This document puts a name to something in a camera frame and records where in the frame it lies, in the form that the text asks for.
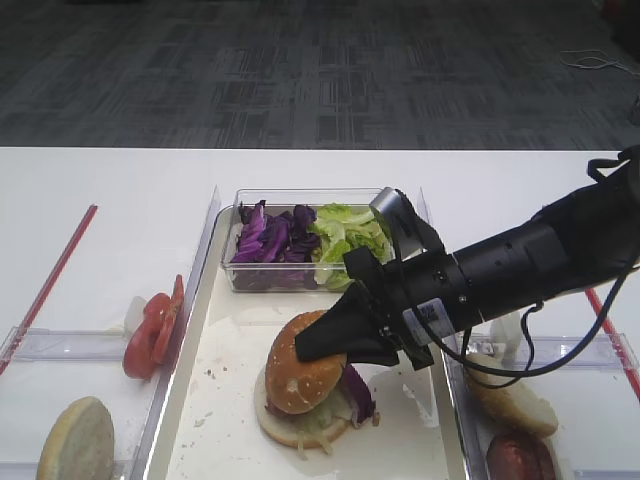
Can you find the lettuce leaf on bun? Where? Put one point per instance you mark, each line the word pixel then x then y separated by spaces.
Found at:
pixel 322 425

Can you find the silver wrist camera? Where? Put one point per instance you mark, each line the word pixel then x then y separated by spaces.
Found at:
pixel 408 233

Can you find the clear plastic salad container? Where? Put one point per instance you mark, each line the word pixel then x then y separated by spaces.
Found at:
pixel 283 277

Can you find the tomato slice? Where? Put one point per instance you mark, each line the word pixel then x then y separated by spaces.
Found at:
pixel 147 347
pixel 172 315

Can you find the left red strip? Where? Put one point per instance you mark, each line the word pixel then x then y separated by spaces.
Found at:
pixel 50 285

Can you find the bottom bun on tray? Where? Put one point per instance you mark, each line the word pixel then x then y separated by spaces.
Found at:
pixel 278 426

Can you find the purple cabbage leaves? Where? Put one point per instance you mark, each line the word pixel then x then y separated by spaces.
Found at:
pixel 282 238

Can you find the cream rectangular serving tray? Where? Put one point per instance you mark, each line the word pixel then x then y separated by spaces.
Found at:
pixel 209 428

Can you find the right red strip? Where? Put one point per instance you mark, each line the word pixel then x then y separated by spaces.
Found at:
pixel 623 352

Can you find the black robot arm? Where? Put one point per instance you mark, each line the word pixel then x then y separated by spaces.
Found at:
pixel 584 239

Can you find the left clear long rail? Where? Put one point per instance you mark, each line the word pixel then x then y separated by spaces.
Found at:
pixel 140 464

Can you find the rear tomato slice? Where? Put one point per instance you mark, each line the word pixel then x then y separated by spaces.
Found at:
pixel 172 315

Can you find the front tomato slice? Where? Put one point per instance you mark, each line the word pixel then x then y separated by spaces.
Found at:
pixel 147 347

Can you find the purple cabbage strip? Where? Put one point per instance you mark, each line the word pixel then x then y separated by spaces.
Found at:
pixel 358 395

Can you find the sesame top bun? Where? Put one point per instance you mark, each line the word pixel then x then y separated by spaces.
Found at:
pixel 294 387

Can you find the green lettuce in container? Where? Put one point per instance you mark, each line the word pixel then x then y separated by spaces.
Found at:
pixel 341 229

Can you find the red strip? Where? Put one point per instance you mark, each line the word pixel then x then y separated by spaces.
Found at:
pixel 623 352
pixel 50 285

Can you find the standing bun bottom left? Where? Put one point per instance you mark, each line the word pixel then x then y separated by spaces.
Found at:
pixel 81 443

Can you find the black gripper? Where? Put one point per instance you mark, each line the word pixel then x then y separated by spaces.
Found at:
pixel 400 306

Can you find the upper left clear holder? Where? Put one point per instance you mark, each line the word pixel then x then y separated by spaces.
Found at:
pixel 37 344

